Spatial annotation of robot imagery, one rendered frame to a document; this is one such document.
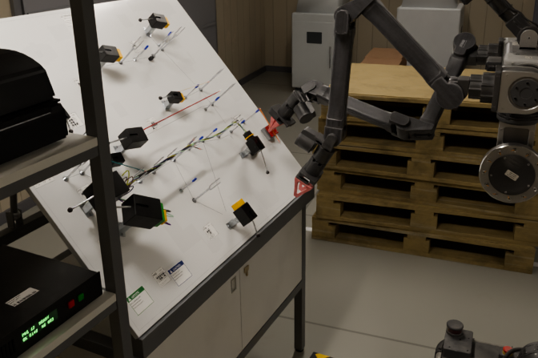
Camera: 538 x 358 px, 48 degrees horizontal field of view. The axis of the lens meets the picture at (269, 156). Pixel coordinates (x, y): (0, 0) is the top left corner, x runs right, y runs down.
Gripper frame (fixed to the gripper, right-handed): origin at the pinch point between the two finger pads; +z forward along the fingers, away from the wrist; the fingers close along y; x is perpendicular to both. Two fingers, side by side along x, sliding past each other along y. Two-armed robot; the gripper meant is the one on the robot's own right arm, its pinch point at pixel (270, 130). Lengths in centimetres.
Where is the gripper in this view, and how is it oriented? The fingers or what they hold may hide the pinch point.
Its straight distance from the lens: 239.5
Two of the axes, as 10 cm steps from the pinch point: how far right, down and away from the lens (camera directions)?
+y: 6.6, 7.3, -1.8
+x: 5.0, -2.4, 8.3
